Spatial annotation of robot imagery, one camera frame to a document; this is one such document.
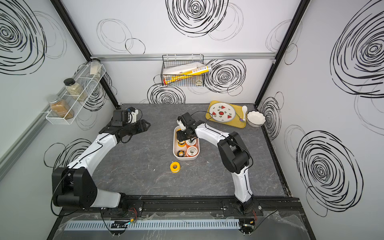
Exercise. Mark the spice jar brown contents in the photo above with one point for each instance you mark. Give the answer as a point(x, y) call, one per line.
point(60, 107)

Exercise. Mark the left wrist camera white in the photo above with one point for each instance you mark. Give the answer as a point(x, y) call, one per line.
point(133, 115)

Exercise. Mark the yellow black tape roll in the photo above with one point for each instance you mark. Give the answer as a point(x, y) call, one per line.
point(181, 153)

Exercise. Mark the white plastic storage box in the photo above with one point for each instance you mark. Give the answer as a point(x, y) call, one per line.
point(176, 148)

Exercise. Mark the black wire wall basket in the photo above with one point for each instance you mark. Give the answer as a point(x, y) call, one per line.
point(175, 66)

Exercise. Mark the spice jar pale contents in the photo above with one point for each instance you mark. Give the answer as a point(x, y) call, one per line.
point(95, 68)

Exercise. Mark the spice jar black lid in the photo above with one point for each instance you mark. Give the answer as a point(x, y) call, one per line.
point(75, 90)

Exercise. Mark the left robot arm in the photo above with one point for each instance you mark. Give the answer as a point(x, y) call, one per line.
point(74, 187)

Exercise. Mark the watermelon pattern plate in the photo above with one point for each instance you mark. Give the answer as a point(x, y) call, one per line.
point(222, 112)

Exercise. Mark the white wire spice rack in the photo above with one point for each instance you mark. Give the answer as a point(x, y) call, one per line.
point(87, 110)

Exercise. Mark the white slotted cable duct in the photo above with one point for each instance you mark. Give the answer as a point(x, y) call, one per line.
point(140, 225)

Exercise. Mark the orange sealing tape roll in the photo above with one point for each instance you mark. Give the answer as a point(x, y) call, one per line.
point(191, 142)
point(192, 151)

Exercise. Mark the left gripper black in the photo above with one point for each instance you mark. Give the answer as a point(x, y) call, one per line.
point(141, 126)

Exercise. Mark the white scalloped bowl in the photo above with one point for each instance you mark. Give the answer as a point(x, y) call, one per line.
point(255, 119)

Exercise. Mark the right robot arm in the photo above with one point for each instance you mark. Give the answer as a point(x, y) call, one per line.
point(232, 149)

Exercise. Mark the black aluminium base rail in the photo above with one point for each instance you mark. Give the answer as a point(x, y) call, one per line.
point(227, 206)

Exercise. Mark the yellow white box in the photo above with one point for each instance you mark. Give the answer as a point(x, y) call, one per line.
point(191, 73)

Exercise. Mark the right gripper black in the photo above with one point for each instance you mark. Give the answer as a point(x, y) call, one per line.
point(180, 136)

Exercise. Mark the white spoon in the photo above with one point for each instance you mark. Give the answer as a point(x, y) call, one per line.
point(244, 114)

